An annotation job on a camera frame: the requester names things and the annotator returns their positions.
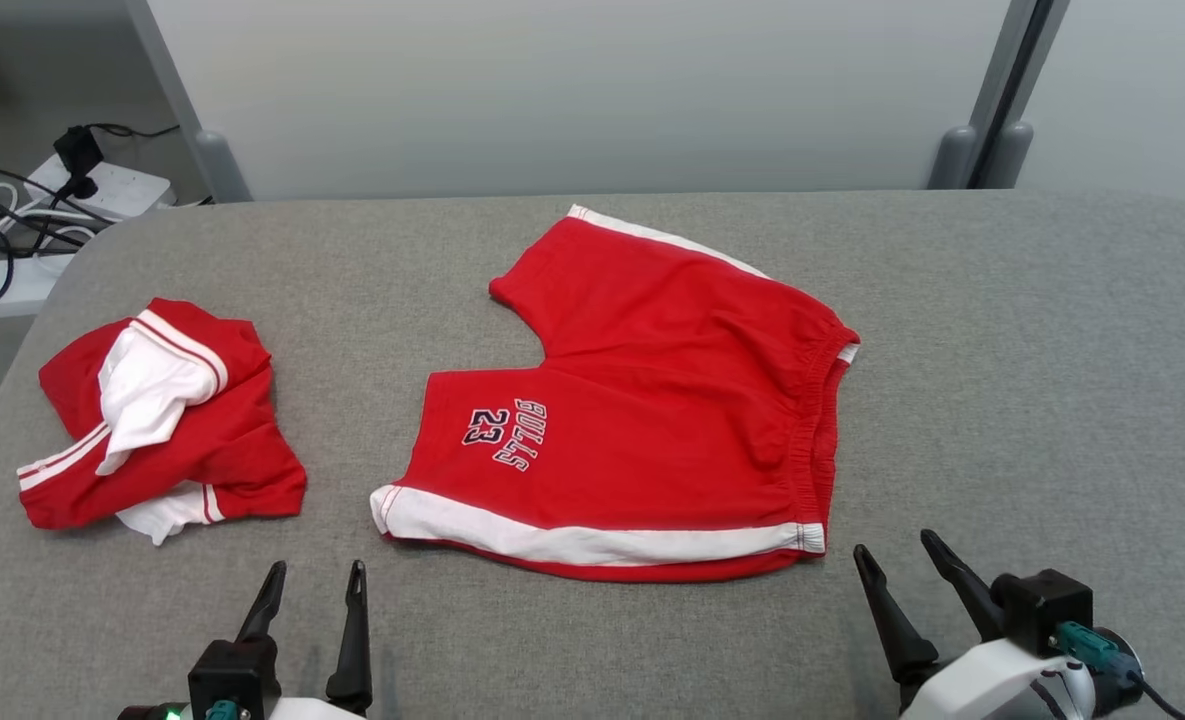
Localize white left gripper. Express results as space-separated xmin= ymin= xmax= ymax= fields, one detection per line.
xmin=237 ymin=560 xmax=374 ymax=720

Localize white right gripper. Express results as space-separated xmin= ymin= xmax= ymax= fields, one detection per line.
xmin=854 ymin=530 xmax=1095 ymax=720

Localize red jersey with white sleeves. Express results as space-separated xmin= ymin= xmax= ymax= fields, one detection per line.
xmin=17 ymin=297 xmax=308 ymax=546

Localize red shorts with white stripes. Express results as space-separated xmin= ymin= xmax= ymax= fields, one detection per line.
xmin=370 ymin=205 xmax=861 ymax=583

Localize white power strip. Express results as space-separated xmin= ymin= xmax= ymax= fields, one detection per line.
xmin=24 ymin=155 xmax=174 ymax=224
xmin=0 ymin=255 xmax=73 ymax=321

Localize black power adapter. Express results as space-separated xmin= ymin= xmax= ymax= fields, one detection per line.
xmin=52 ymin=125 xmax=105 ymax=201

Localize narrow white partition panel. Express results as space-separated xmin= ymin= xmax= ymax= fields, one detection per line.
xmin=1017 ymin=0 xmax=1185 ymax=219

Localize wide white partition panel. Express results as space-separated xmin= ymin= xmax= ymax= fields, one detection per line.
xmin=144 ymin=0 xmax=1013 ymax=201

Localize grey partition post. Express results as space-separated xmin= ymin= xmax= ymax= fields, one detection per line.
xmin=982 ymin=0 xmax=1071 ymax=191
xmin=122 ymin=0 xmax=253 ymax=203
xmin=927 ymin=0 xmax=1039 ymax=191

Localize white power strips with cables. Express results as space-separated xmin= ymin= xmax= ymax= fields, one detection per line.
xmin=0 ymin=212 xmax=83 ymax=313

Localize thin black adapter cable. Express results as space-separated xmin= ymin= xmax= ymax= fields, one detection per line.
xmin=87 ymin=121 xmax=182 ymax=142

